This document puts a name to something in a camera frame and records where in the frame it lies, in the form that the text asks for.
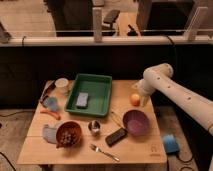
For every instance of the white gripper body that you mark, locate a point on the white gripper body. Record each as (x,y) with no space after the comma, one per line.
(142,87)

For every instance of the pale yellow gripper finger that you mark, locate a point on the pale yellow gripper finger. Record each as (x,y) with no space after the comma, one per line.
(144,100)

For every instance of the orange apple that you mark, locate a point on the orange apple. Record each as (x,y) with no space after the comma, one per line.
(135,99)

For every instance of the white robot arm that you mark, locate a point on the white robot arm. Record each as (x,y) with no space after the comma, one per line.
(158,77)

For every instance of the small metal cup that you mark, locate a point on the small metal cup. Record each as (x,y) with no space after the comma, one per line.
(94,127)

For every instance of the white cup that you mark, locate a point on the white cup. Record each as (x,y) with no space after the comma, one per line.
(62,84)

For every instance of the blue plastic cup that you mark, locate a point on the blue plastic cup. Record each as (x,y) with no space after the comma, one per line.
(51,104)

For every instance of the purple bowl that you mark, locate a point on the purple bowl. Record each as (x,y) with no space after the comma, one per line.
(136,122)

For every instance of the wooden stick utensil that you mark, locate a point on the wooden stick utensil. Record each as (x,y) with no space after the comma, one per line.
(116,119)

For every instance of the black rectangular block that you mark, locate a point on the black rectangular block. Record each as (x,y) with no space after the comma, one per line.
(115,137)

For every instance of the green plastic tray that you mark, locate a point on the green plastic tray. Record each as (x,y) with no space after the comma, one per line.
(98,88)

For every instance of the blue cylinder on floor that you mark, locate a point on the blue cylinder on floor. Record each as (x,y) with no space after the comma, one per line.
(170,144)

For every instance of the blue sponge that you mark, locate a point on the blue sponge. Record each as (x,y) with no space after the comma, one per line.
(82,100)

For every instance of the silver fork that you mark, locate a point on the silver fork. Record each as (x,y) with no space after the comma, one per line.
(97,149)

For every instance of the black office chair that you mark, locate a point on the black office chair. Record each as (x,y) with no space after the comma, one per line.
(108,22)

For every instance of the brown bowl with contents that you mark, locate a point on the brown bowl with contents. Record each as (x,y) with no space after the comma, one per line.
(68,134)

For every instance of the orange carrot toy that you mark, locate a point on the orange carrot toy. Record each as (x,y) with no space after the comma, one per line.
(53,114)

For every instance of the light blue cloth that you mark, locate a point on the light blue cloth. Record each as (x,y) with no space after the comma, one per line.
(49,133)

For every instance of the dark handled utensil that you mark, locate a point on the dark handled utensil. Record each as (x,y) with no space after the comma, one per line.
(45,93)

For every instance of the white horizontal rail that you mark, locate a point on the white horizontal rail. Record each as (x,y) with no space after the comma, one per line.
(105,41)

